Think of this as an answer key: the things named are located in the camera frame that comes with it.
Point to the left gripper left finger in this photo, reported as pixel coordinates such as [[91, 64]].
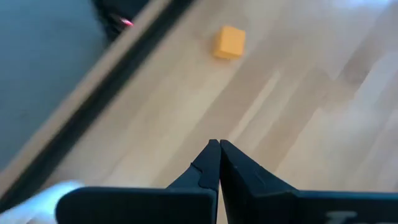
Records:
[[140, 205]]

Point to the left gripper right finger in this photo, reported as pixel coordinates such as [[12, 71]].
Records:
[[295, 208]]

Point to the white plastic bin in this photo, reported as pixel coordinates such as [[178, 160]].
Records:
[[34, 202]]

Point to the orange cube block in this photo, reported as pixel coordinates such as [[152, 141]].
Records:
[[229, 43]]

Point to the black aluminium table frame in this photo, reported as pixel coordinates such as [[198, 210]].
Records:
[[93, 105]]

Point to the black edge-mounted bracket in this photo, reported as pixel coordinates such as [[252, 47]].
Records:
[[115, 15]]

